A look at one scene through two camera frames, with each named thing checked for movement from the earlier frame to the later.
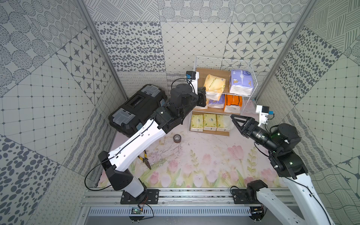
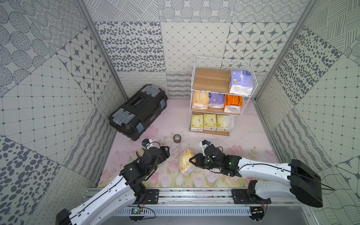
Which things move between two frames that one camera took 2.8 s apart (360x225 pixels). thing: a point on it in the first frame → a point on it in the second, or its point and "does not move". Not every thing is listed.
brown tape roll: [177, 138] does not move
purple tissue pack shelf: [215, 104] does not move
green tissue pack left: [197, 123] does not move
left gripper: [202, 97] → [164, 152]
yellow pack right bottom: [224, 123] does not move
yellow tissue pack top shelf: [214, 86] → [186, 167]
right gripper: [249, 121] → [199, 156]
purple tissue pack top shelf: [241, 82] does not move
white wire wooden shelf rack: [228, 83] does not move
